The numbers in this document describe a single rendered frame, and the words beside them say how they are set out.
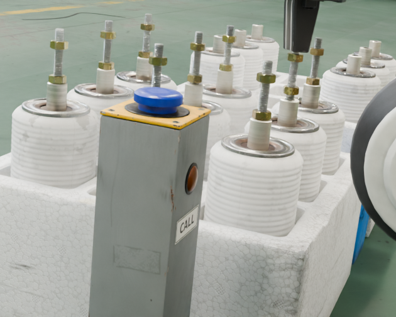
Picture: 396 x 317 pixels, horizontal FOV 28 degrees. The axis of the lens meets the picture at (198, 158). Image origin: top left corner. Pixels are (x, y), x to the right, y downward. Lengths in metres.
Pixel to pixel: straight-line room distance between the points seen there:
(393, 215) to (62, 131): 0.41
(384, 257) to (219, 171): 0.52
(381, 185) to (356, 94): 0.74
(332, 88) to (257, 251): 0.59
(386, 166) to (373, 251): 0.73
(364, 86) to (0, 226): 0.67
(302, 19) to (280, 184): 0.20
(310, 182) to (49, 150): 0.29
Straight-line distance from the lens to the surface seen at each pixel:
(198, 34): 0.93
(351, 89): 1.30
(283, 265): 0.75
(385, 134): 0.55
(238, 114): 1.03
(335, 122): 1.00
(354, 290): 1.13
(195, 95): 0.94
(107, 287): 0.68
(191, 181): 0.64
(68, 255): 0.85
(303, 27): 0.89
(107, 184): 0.64
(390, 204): 0.56
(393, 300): 1.12
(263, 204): 0.78
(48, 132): 0.86
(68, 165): 0.87
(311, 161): 0.90
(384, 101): 0.57
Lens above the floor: 0.46
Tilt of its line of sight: 16 degrees down
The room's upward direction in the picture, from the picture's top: 6 degrees clockwise
